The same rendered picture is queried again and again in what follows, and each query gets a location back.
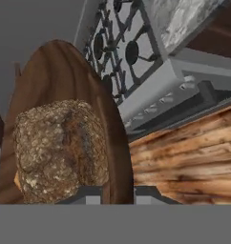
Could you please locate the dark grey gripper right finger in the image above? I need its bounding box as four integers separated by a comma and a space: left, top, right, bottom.
134, 186, 182, 205

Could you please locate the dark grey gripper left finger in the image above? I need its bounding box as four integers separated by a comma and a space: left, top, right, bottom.
55, 186, 103, 205

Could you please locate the brown wooden bowl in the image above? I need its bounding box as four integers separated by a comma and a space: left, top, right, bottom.
0, 39, 136, 205

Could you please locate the brown crusty bread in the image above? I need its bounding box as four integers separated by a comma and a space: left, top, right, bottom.
12, 98, 111, 205

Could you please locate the silver stove with black grates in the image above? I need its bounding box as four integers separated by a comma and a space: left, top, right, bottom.
73, 0, 231, 135

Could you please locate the dark brown cupboard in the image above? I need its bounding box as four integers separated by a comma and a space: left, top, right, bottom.
185, 0, 231, 60

